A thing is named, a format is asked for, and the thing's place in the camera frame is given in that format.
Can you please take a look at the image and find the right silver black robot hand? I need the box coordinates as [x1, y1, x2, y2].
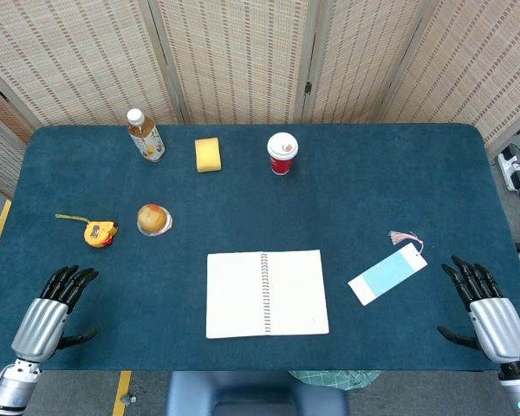
[436, 255, 520, 365]

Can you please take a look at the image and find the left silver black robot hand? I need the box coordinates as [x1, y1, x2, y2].
[10, 264, 101, 364]

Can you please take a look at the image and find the blue white tasselled bookmark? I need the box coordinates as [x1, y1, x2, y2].
[347, 231, 429, 307]

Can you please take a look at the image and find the yellow tape measure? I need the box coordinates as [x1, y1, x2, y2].
[55, 212, 119, 249]

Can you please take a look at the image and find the wrapped bread bun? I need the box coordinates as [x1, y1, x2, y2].
[136, 203, 173, 237]

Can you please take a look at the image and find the white power strip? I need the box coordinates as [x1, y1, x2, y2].
[497, 145, 520, 192]

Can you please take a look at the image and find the green checked cloth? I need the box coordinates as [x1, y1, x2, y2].
[288, 369, 382, 391]

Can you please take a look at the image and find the tea bottle with white cap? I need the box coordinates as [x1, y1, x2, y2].
[126, 107, 166, 164]

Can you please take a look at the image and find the dark blue chair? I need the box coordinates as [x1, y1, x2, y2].
[163, 371, 351, 416]

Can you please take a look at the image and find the open white spiral notebook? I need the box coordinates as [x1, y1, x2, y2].
[205, 249, 330, 340]

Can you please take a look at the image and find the yellow sponge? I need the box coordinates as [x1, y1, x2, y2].
[194, 136, 223, 174]

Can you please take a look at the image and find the dark blue table cloth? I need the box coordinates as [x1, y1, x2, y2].
[0, 123, 520, 373]

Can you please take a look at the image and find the red paper cup white lid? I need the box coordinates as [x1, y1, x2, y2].
[266, 132, 299, 176]

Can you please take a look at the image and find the woven folding screen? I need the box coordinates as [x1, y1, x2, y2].
[0, 0, 520, 200]

